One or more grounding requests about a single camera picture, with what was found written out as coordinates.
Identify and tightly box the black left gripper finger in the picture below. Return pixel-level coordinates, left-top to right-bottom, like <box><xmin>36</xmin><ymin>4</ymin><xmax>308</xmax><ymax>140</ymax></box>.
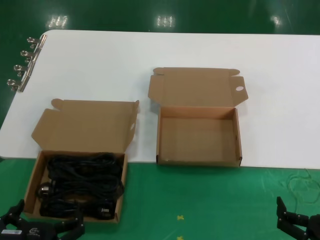
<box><xmin>0</xmin><ymin>199</ymin><xmax>25</xmax><ymax>230</ymax></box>
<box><xmin>51</xmin><ymin>201</ymin><xmax>86</xmax><ymax>240</ymax></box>

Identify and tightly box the coiled black power cord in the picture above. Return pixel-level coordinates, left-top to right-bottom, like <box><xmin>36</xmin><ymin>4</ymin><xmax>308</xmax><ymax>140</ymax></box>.
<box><xmin>39</xmin><ymin>197</ymin><xmax>117</xmax><ymax>221</ymax></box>
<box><xmin>36</xmin><ymin>183</ymin><xmax>76</xmax><ymax>202</ymax></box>
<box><xmin>47</xmin><ymin>151</ymin><xmax>124</xmax><ymax>180</ymax></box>

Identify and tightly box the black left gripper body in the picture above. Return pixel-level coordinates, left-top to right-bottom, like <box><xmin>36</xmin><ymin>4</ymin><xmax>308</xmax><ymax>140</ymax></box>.
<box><xmin>0</xmin><ymin>217</ymin><xmax>61</xmax><ymax>240</ymax></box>

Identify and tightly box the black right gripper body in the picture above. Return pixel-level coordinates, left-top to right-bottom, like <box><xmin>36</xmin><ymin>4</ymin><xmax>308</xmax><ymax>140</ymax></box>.
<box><xmin>305</xmin><ymin>214</ymin><xmax>320</xmax><ymax>240</ymax></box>

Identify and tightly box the open brown cardboard box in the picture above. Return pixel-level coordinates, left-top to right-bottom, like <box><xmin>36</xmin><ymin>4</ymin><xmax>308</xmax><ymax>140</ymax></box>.
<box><xmin>147</xmin><ymin>66</ymin><xmax>250</xmax><ymax>168</ymax></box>
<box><xmin>23</xmin><ymin>98</ymin><xmax>140</xmax><ymax>225</ymax></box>

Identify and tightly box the green table cloth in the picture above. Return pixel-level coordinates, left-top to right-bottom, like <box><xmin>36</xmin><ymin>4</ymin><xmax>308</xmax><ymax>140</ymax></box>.
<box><xmin>0</xmin><ymin>156</ymin><xmax>320</xmax><ymax>240</ymax></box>

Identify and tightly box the silver metal binder clip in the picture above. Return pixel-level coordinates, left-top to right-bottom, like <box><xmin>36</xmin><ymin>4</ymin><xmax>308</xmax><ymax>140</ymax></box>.
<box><xmin>26</xmin><ymin>34</ymin><xmax>48</xmax><ymax>50</ymax></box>
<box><xmin>13</xmin><ymin>63</ymin><xmax>36</xmax><ymax>78</ymax></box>
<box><xmin>19</xmin><ymin>49</ymin><xmax>42</xmax><ymax>64</ymax></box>
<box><xmin>6</xmin><ymin>77</ymin><xmax>30</xmax><ymax>93</ymax></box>

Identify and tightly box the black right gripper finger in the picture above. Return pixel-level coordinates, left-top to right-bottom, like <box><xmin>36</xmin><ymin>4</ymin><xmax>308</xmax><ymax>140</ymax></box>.
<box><xmin>276</xmin><ymin>196</ymin><xmax>312</xmax><ymax>238</ymax></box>

